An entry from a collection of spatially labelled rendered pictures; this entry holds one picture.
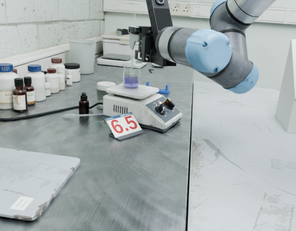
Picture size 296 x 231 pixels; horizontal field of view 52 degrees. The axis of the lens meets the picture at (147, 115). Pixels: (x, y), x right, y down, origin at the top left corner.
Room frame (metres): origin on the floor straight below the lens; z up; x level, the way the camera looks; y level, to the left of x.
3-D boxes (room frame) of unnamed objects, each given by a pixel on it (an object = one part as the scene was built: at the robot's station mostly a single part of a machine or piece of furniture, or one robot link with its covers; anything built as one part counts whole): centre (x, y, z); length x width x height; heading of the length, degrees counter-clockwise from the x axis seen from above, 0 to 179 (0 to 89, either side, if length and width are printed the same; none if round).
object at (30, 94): (0.92, 0.38, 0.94); 0.04 x 0.04 x 0.09
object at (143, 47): (0.74, -0.01, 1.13); 0.12 x 0.08 x 0.09; 29
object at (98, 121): (0.79, 0.12, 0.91); 0.06 x 0.06 x 0.02
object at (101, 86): (0.94, 0.14, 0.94); 0.06 x 0.06 x 0.08
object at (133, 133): (0.74, 0.06, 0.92); 0.09 x 0.06 x 0.04; 136
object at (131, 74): (0.88, 0.05, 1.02); 0.06 x 0.05 x 0.08; 131
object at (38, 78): (0.98, 0.38, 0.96); 0.06 x 0.06 x 0.11
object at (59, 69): (1.13, 0.34, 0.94); 0.03 x 0.03 x 0.09
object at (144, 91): (0.87, 0.05, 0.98); 0.12 x 0.12 x 0.01; 64
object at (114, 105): (0.86, 0.02, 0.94); 0.22 x 0.13 x 0.08; 64
